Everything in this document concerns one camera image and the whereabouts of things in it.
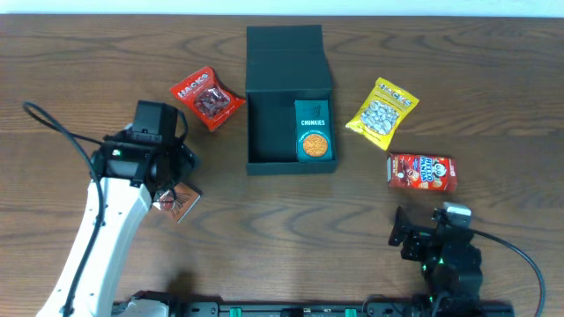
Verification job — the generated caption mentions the brown Pocky box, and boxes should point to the brown Pocky box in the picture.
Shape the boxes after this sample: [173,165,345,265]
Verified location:
[152,182,201,224]

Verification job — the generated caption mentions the red Hacks candy bag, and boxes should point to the red Hacks candy bag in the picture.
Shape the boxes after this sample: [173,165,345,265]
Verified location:
[170,66,246,132]

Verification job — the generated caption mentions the yellow Hacks candy bag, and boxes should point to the yellow Hacks candy bag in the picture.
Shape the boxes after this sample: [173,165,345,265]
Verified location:
[345,77,419,151]

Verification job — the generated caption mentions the teal Chunkies cookie box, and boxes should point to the teal Chunkies cookie box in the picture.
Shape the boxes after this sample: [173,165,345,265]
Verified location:
[294,100,333,162]

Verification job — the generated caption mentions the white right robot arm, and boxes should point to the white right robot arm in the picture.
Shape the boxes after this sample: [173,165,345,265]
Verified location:
[389,203,483,316]

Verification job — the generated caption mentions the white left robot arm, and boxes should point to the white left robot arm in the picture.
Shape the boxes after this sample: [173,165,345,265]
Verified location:
[38,131,196,316]

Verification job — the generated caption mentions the red Hello Panda box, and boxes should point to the red Hello Panda box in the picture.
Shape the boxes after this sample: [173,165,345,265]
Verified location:
[386,153,458,192]

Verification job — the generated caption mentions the black open gift box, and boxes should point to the black open gift box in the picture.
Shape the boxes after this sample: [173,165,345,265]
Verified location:
[245,25,338,175]

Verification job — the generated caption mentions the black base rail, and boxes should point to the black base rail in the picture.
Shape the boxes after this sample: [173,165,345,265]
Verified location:
[112,290,516,317]

